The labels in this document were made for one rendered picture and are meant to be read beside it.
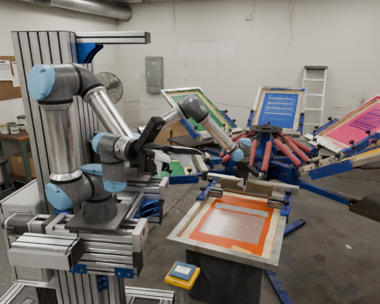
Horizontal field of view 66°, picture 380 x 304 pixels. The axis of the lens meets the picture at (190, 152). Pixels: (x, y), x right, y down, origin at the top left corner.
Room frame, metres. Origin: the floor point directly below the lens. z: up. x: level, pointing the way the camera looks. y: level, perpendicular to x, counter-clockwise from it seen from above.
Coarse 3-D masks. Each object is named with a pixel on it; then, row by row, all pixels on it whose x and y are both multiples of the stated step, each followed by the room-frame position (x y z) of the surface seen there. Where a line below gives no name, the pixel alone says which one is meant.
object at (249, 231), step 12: (252, 204) 1.82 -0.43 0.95; (264, 204) 1.82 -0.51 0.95; (240, 216) 1.67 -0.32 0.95; (252, 216) 1.67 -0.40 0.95; (240, 228) 1.53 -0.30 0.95; (252, 228) 1.53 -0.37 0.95; (264, 228) 1.53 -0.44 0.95; (228, 240) 1.41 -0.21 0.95; (240, 240) 1.41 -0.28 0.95; (252, 240) 1.41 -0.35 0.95; (264, 240) 1.41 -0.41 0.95; (252, 252) 1.30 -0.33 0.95
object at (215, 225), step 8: (216, 200) 1.88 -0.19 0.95; (224, 200) 1.88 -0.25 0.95; (232, 200) 1.88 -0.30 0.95; (240, 200) 1.88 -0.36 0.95; (216, 208) 1.77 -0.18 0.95; (208, 216) 1.67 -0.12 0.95; (216, 216) 1.67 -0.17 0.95; (224, 216) 1.67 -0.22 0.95; (232, 216) 1.67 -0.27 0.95; (200, 224) 1.57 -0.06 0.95; (208, 224) 1.57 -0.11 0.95; (216, 224) 1.57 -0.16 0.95; (224, 224) 1.57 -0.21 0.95; (232, 224) 1.57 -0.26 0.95; (192, 232) 1.48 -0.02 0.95; (200, 232) 1.48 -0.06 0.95; (208, 232) 1.48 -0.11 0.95; (216, 232) 1.48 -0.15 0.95; (224, 232) 1.48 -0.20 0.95; (200, 240) 1.41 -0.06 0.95; (208, 240) 1.41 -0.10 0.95; (216, 240) 1.41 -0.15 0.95; (224, 240) 1.41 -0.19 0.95
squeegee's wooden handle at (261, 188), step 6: (222, 180) 1.92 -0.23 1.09; (228, 180) 1.91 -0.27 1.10; (234, 180) 1.89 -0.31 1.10; (240, 180) 1.89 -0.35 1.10; (222, 186) 1.92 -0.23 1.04; (228, 186) 1.91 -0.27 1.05; (234, 186) 1.89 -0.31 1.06; (240, 186) 1.87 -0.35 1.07; (246, 186) 1.86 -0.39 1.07; (252, 186) 1.84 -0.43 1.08; (258, 186) 1.83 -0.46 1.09; (264, 186) 1.81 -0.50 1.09; (270, 186) 1.80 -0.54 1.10; (258, 192) 1.82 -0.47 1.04; (264, 192) 1.81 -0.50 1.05; (270, 192) 1.80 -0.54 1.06
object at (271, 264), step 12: (192, 216) 1.63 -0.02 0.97; (180, 228) 1.47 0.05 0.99; (168, 240) 1.37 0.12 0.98; (180, 240) 1.36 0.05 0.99; (192, 240) 1.36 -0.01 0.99; (276, 240) 1.36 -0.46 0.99; (204, 252) 1.29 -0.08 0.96; (216, 252) 1.27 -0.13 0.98; (228, 252) 1.25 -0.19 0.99; (240, 252) 1.25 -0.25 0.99; (276, 252) 1.25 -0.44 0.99; (252, 264) 1.20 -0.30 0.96; (264, 264) 1.18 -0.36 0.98; (276, 264) 1.16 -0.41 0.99
